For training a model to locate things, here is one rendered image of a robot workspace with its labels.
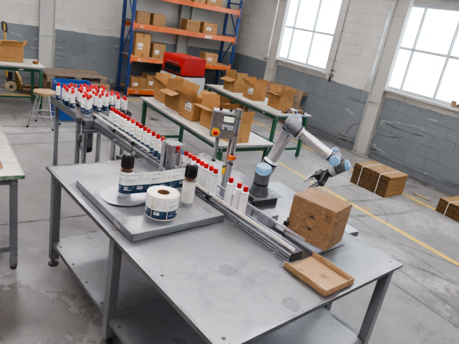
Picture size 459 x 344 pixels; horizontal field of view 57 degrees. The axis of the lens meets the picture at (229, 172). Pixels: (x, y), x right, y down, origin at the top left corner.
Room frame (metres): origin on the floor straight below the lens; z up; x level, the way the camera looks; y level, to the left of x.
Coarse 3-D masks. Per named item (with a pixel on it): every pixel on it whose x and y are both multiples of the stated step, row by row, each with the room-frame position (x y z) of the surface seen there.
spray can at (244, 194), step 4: (244, 188) 2.56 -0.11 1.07; (248, 188) 2.57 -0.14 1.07; (244, 192) 2.56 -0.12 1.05; (248, 192) 2.57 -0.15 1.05; (240, 196) 2.57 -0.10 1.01; (244, 196) 2.55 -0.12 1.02; (248, 196) 2.57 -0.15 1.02; (240, 200) 2.56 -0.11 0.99; (244, 200) 2.55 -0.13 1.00; (240, 204) 2.55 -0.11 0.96; (244, 204) 2.55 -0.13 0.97; (240, 208) 2.55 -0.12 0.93; (244, 208) 2.55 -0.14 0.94; (244, 212) 2.56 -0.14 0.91
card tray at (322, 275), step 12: (288, 264) 2.08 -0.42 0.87; (300, 264) 2.15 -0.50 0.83; (312, 264) 2.18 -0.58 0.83; (324, 264) 2.20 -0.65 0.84; (300, 276) 2.01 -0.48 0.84; (312, 276) 2.05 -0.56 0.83; (324, 276) 2.07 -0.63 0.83; (336, 276) 2.09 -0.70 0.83; (348, 276) 2.08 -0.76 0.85; (324, 288) 1.96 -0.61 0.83; (336, 288) 1.94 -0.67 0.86
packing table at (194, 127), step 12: (144, 108) 6.09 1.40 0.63; (156, 108) 5.66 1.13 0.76; (168, 108) 5.72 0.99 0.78; (144, 120) 6.11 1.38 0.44; (180, 120) 5.17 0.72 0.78; (180, 132) 6.49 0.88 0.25; (192, 132) 4.95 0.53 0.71; (204, 132) 4.81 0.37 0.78; (252, 132) 5.23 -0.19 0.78; (240, 144) 4.60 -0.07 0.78; (252, 144) 4.69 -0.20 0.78; (264, 144) 4.79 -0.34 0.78; (264, 156) 4.85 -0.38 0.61
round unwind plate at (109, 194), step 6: (114, 186) 2.61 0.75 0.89; (102, 192) 2.49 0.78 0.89; (108, 192) 2.50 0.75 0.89; (114, 192) 2.52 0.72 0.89; (144, 192) 2.61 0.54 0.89; (102, 198) 2.41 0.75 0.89; (108, 198) 2.42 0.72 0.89; (114, 198) 2.44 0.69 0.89; (120, 198) 2.46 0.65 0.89; (126, 198) 2.47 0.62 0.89; (132, 198) 2.49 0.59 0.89; (138, 198) 2.50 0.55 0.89; (144, 198) 2.52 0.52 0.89; (114, 204) 2.36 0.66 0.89; (120, 204) 2.37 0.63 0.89; (126, 204) 2.39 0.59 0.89; (132, 204) 2.40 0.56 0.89; (138, 204) 2.42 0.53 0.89
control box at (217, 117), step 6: (216, 108) 2.96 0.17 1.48; (216, 114) 2.88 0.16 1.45; (222, 114) 2.89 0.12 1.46; (228, 114) 2.89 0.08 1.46; (234, 114) 2.90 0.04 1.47; (216, 120) 2.88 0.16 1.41; (222, 120) 2.89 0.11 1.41; (210, 126) 2.93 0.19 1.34; (216, 126) 2.88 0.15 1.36; (234, 126) 2.90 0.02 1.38; (210, 132) 2.88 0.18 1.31; (222, 132) 2.89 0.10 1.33; (228, 132) 2.90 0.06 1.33; (228, 138) 2.90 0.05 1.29
